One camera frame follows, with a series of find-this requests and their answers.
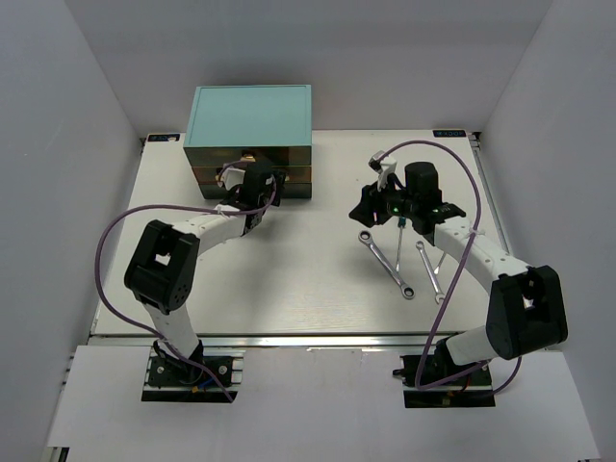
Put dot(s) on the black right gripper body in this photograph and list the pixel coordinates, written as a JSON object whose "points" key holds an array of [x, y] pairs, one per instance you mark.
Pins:
{"points": [[399, 203]]}

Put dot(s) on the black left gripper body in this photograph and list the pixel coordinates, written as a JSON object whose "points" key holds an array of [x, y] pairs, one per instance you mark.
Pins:
{"points": [[278, 176]]}

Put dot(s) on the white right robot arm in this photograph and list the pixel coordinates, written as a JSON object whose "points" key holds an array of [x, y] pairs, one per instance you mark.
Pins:
{"points": [[525, 309]]}

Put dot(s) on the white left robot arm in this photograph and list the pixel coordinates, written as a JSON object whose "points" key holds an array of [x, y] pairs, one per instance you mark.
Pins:
{"points": [[161, 271]]}

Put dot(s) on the teal drawer cabinet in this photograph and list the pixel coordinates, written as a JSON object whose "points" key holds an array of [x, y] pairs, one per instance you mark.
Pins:
{"points": [[251, 116]]}

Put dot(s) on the large ratchet combination wrench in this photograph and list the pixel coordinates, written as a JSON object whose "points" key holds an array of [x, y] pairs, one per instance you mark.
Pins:
{"points": [[365, 237]]}

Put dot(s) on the small combination wrench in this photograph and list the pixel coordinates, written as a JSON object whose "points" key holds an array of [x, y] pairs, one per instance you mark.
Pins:
{"points": [[439, 295]]}

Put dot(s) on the green handled long screwdriver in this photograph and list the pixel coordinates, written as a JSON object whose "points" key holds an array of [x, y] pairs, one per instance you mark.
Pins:
{"points": [[401, 227]]}

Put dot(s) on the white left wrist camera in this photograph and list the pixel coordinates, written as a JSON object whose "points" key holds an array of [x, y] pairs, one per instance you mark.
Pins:
{"points": [[230, 176]]}

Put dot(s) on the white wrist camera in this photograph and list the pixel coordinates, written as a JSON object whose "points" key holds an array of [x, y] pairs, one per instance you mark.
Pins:
{"points": [[230, 176], [384, 166]]}

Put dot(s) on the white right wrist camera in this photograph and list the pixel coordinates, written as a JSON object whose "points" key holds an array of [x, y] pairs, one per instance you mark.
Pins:
{"points": [[384, 166]]}

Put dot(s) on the green handled short screwdriver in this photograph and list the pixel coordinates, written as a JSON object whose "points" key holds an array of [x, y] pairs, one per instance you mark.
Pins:
{"points": [[439, 264]]}

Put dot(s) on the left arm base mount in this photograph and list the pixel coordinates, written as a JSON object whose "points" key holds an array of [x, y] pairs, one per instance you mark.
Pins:
{"points": [[170, 380]]}

